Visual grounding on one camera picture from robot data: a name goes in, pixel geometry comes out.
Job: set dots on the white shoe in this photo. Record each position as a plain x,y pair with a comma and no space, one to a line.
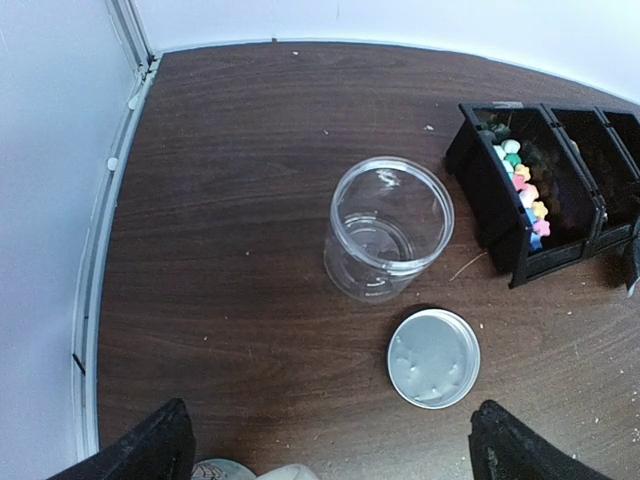
224,469

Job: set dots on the clear plastic jar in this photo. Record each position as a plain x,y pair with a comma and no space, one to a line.
389,220

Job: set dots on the aluminium corner post left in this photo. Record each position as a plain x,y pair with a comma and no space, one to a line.
130,31

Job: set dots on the silver metal scoop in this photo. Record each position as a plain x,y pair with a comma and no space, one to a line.
631,264

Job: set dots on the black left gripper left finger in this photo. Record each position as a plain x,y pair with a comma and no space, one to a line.
160,447

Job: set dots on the silver metal jar lid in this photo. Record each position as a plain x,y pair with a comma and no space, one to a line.
433,359

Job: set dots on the black three-compartment candy tray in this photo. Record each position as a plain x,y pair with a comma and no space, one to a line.
549,185

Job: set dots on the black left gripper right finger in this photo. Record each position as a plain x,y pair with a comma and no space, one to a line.
503,447

